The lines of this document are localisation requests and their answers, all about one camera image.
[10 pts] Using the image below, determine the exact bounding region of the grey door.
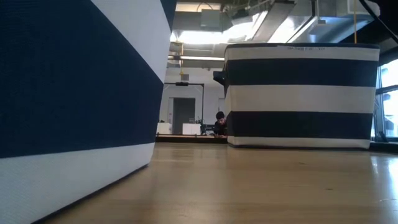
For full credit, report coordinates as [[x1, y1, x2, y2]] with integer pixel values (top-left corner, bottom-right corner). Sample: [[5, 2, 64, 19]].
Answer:
[[172, 97, 197, 136]]

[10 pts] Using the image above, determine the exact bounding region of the white box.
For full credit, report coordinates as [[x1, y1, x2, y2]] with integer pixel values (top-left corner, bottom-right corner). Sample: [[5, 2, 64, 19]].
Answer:
[[181, 123, 203, 136], [155, 122, 173, 136]]

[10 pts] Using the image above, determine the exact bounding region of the person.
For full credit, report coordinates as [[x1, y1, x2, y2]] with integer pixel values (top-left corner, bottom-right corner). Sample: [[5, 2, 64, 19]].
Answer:
[[213, 111, 229, 139]]

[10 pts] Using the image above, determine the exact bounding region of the long ceiling light bar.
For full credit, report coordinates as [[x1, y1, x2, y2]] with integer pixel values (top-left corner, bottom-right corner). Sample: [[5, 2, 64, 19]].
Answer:
[[167, 55, 226, 62]]

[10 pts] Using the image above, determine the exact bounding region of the grey ceiling box unit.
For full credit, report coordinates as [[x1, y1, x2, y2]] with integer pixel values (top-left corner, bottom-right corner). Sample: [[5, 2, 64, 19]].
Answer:
[[200, 8, 226, 32]]

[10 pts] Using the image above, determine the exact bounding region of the navy white striped fabric bin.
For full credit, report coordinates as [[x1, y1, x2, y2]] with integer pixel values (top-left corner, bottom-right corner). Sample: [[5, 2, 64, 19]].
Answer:
[[213, 42, 381, 150]]

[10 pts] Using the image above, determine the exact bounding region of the navy striped bin with tag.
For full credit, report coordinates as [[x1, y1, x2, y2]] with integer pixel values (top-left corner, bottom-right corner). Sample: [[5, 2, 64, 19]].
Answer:
[[0, 0, 177, 224]]

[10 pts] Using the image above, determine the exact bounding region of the yellow hanging pole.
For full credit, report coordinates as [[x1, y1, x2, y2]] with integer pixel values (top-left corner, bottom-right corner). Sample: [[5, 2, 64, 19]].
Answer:
[[353, 0, 358, 44]]

